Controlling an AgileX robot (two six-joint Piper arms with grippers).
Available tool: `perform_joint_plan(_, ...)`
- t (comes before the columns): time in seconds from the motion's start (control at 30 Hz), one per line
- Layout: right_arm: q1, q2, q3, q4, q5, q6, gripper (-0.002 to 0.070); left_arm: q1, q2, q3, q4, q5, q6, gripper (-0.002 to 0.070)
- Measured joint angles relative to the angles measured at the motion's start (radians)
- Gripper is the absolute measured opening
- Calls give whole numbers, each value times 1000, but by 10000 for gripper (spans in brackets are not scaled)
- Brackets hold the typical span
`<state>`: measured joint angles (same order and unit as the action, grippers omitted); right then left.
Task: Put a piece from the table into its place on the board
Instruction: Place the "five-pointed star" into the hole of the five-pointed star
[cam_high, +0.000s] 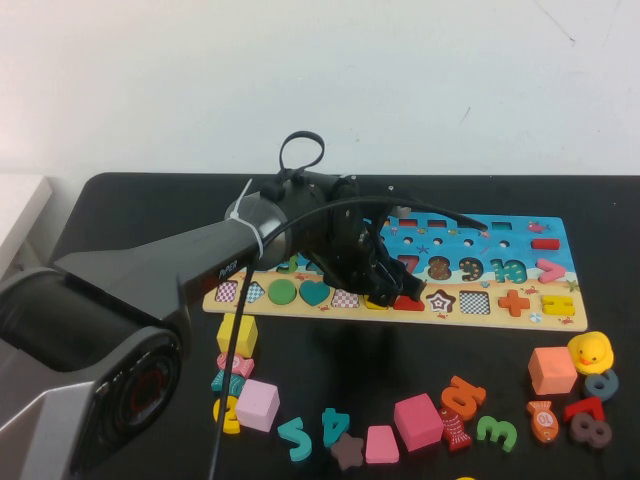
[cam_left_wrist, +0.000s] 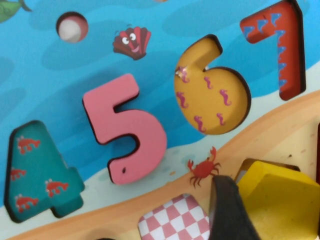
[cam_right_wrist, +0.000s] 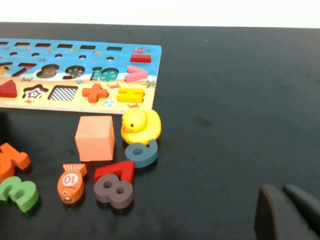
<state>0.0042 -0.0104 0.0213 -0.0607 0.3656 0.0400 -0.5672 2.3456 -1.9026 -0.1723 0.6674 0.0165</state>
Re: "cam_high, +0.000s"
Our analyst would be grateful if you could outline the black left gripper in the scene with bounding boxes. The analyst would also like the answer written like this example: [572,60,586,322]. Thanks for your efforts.
[312,202,427,310]

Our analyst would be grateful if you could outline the teal heart piece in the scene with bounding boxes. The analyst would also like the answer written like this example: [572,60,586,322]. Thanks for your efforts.
[298,280,332,307]

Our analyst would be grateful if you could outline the green circle piece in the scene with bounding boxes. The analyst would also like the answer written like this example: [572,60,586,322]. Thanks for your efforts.
[267,279,299,306]

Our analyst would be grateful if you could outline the orange plus piece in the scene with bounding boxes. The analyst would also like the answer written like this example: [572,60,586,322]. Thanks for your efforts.
[497,289,531,318]

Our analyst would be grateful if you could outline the teal number four piece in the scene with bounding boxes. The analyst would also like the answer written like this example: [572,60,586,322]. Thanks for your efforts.
[321,407,351,448]

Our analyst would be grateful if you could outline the pink trapezoid piece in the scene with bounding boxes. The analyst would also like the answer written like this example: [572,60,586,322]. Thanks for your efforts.
[364,424,401,465]

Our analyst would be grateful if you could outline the wooden number shape puzzle board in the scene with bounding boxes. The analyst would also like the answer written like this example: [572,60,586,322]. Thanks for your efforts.
[202,212,589,332]

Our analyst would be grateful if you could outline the brown star piece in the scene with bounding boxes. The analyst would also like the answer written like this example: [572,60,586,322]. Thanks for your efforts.
[329,432,365,471]

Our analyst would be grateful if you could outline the teal number five piece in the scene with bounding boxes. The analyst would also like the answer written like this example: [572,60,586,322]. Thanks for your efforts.
[276,415,314,463]

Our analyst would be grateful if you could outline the yellow equals piece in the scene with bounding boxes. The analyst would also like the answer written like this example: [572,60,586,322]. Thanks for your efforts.
[541,295,575,316]

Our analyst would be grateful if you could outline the pink greater-than piece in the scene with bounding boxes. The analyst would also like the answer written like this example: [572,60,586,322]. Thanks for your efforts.
[535,258,566,283]

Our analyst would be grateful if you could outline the green number three piece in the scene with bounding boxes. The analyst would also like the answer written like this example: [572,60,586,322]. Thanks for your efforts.
[475,414,518,453]

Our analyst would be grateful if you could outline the yellow number piece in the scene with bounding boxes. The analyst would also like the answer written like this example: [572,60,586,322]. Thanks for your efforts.
[212,395,242,435]

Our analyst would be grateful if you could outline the red number seven piece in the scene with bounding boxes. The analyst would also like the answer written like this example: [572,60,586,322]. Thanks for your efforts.
[562,395,606,424]

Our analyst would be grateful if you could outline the grey-blue number piece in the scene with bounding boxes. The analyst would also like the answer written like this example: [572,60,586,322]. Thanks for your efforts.
[583,368,620,403]

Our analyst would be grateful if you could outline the brown number eight piece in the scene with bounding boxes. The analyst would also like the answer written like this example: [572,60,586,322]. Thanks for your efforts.
[569,410,613,448]

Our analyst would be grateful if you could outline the magenta cube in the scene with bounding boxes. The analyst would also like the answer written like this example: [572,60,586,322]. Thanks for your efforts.
[393,392,445,453]

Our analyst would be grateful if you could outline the white zip tie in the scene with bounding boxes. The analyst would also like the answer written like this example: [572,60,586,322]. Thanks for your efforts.
[225,178,266,257]

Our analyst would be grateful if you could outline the yellow wooden cube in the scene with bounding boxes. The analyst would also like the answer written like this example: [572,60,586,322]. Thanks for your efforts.
[216,314,260,359]

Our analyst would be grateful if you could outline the pink wooden fish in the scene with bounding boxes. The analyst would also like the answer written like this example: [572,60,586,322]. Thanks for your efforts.
[215,351,255,377]

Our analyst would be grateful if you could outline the red wooden fish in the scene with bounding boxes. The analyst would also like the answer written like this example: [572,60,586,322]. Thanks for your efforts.
[438,405,474,453]

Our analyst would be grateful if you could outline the light pink cube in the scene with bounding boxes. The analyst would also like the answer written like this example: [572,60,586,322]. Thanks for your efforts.
[234,378,281,433]

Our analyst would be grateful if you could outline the teal wooden fish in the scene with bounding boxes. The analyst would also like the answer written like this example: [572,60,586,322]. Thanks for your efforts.
[209,369,246,397]

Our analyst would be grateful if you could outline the salmon orange cube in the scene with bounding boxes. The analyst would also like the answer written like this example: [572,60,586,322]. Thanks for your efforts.
[528,345,579,396]

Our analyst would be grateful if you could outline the orange wooden fish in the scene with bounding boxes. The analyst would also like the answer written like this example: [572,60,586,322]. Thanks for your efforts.
[525,399,559,444]

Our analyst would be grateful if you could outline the yellow rubber duck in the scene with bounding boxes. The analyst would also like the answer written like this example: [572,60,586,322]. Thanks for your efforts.
[566,330,614,375]

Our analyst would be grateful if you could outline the white box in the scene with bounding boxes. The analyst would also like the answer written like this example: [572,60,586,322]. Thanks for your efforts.
[0,173,54,281]

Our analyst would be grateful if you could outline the black strap loop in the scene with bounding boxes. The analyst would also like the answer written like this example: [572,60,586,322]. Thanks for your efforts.
[278,130,325,176]

